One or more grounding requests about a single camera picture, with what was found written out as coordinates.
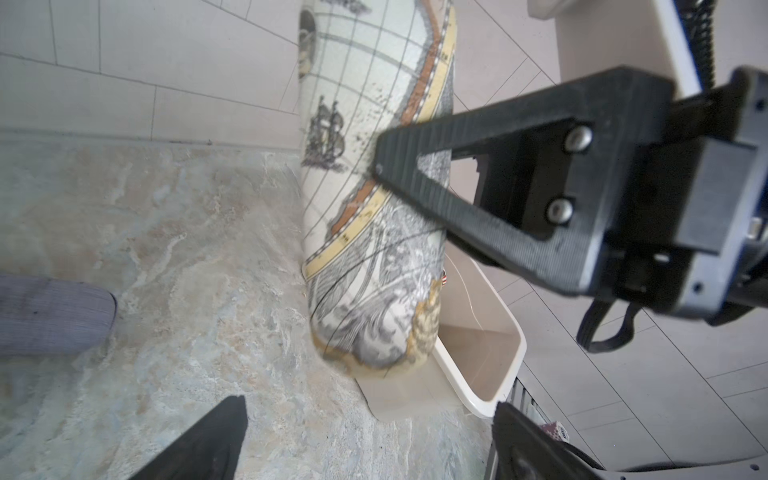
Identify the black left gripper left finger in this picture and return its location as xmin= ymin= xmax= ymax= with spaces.
xmin=130 ymin=396 xmax=248 ymax=480

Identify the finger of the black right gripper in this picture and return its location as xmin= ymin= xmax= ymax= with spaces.
xmin=373 ymin=67 xmax=675 ymax=296

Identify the cream plastic storage box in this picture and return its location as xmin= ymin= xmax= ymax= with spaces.
xmin=358 ymin=243 xmax=527 ymax=422

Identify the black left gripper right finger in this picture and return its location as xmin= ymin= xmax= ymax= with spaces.
xmin=492 ymin=402 xmax=600 ymax=480

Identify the aluminium rail frame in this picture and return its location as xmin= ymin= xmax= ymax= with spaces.
xmin=484 ymin=379 xmax=549 ymax=479

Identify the purple case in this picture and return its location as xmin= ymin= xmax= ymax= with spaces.
xmin=1 ymin=274 xmax=118 ymax=357

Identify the map print glasses case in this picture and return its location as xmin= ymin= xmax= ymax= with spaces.
xmin=298 ymin=0 xmax=457 ymax=378

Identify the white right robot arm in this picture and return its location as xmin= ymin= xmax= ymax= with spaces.
xmin=373 ymin=1 xmax=767 ymax=319

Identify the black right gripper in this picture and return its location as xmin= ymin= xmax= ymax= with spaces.
xmin=599 ymin=66 xmax=767 ymax=318

